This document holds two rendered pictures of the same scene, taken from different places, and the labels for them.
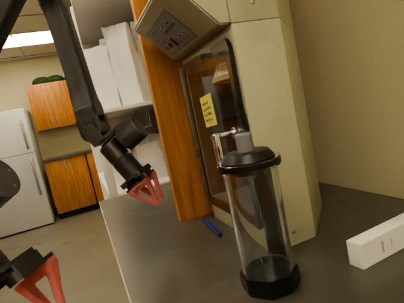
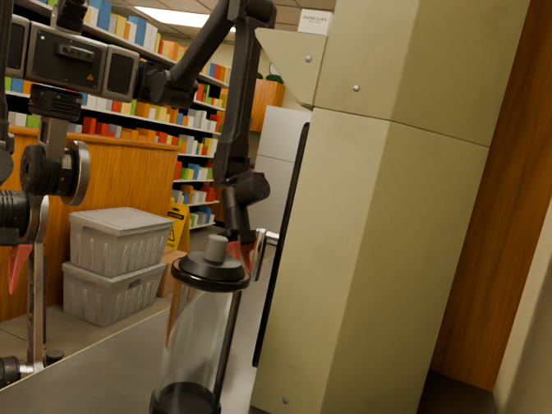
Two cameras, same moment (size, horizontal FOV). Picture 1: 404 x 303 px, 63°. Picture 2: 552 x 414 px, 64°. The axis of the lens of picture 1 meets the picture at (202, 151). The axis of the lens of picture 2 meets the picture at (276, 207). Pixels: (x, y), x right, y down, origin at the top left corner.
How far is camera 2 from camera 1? 0.51 m
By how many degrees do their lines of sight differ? 38
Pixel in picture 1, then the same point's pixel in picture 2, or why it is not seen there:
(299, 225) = (297, 399)
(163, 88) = not seen: hidden behind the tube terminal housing
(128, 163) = (232, 218)
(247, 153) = (196, 259)
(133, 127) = (248, 183)
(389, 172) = not seen: outside the picture
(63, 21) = (244, 48)
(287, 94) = (354, 227)
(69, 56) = (235, 85)
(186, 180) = not seen: hidden behind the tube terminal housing
